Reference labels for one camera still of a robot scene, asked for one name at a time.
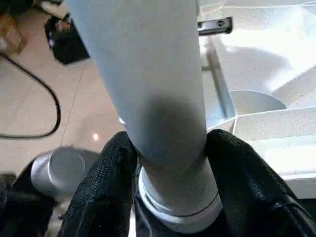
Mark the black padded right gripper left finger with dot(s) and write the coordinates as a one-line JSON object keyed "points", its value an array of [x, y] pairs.
{"points": [[98, 197]]}

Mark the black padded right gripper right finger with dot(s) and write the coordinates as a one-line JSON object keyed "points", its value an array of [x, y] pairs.
{"points": [[256, 192]]}

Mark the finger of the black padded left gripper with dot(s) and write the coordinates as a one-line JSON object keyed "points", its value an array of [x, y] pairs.
{"points": [[215, 25]]}

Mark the white plastic table top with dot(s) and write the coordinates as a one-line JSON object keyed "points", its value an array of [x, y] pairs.
{"points": [[266, 74]]}

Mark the white plastic table leg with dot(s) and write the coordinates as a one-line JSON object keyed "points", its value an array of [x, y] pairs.
{"points": [[148, 89]]}

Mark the black floor bag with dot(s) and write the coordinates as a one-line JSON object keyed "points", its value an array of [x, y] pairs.
{"points": [[66, 39]]}

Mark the brown cardboard box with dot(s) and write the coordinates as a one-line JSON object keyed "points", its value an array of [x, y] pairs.
{"points": [[10, 34]]}

